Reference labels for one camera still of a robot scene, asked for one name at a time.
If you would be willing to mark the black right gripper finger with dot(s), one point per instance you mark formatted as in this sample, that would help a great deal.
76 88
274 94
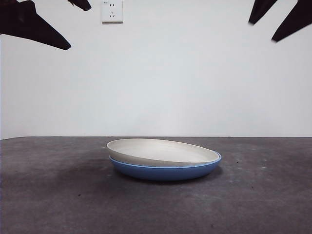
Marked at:
295 19
262 9

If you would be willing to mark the blue plate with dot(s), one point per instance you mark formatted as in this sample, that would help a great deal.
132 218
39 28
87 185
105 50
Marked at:
165 173

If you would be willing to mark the white plate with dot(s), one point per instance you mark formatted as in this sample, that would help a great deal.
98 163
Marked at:
165 152

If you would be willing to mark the white wall socket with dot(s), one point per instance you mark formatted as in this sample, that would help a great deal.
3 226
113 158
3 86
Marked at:
112 12

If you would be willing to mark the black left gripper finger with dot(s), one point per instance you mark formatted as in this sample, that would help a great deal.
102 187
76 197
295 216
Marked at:
83 4
29 29

